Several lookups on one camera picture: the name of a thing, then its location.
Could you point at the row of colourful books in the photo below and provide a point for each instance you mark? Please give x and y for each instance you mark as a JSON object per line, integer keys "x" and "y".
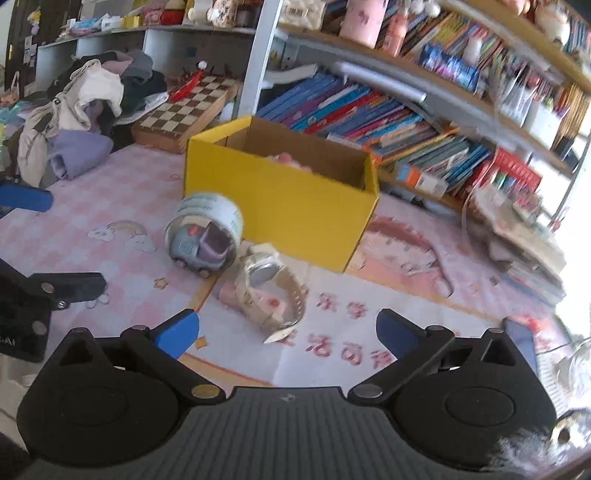
{"x": 369, "y": 120}

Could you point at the stack of papers and books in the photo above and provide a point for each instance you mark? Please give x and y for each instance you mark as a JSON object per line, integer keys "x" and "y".
{"x": 526, "y": 240}

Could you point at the red books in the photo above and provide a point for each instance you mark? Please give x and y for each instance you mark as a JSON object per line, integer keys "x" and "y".
{"x": 515, "y": 173}

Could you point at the blue glitter packet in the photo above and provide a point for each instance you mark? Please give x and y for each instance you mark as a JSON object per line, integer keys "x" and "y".
{"x": 448, "y": 67}

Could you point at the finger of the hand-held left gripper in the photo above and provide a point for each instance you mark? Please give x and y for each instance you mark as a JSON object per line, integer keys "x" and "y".
{"x": 76, "y": 285}
{"x": 25, "y": 197}

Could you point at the pink item in box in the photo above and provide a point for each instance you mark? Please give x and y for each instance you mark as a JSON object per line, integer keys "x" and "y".
{"x": 291, "y": 160}

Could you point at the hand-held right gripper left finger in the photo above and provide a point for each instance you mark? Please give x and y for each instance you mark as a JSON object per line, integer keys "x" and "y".
{"x": 178, "y": 333}

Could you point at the white quilted bag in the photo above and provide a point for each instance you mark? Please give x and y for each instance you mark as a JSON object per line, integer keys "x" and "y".
{"x": 302, "y": 13}

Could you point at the small pink block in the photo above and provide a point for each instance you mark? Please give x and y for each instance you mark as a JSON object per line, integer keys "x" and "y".
{"x": 227, "y": 293}

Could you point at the wooden chessboard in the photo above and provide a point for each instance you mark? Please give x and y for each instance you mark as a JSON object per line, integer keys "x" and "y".
{"x": 191, "y": 108}

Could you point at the clear tape roll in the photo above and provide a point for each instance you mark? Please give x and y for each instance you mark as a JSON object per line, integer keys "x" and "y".
{"x": 214, "y": 210}

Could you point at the pink printed mat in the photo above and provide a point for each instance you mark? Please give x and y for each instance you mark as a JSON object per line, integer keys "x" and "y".
{"x": 115, "y": 198}

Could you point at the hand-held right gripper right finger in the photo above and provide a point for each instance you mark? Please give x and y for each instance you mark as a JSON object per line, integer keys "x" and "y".
{"x": 392, "y": 331}

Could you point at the red toy with pompom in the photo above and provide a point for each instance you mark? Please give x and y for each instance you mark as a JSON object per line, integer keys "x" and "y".
{"x": 184, "y": 90}

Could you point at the yellow cardboard box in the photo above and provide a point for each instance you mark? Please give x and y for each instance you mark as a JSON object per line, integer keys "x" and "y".
{"x": 295, "y": 212}

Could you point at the gold wristwatch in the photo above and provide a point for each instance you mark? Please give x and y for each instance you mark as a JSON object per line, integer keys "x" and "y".
{"x": 263, "y": 272}

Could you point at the grey metal shelf post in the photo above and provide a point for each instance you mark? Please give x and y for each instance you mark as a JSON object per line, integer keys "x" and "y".
{"x": 258, "y": 60}

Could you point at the blue phone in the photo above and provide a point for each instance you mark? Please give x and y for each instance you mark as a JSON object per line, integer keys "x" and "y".
{"x": 521, "y": 344}

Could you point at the pile of clothes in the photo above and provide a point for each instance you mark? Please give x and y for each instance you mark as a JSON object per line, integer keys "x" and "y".
{"x": 92, "y": 101}

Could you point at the white plush toy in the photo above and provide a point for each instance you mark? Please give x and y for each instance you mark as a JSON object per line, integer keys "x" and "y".
{"x": 553, "y": 21}

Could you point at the orange pink bottle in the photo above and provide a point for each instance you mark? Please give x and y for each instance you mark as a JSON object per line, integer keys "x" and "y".
{"x": 395, "y": 32}

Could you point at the white pen holder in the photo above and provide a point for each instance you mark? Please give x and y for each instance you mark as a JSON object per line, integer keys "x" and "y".
{"x": 541, "y": 122}

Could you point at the row of thin picture books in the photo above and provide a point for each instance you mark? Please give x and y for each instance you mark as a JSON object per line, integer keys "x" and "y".
{"x": 455, "y": 39}

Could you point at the grey furry item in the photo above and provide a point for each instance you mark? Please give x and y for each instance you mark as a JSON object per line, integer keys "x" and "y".
{"x": 531, "y": 445}

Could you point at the purple grey toy car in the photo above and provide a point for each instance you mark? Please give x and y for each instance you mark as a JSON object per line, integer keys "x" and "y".
{"x": 196, "y": 247}

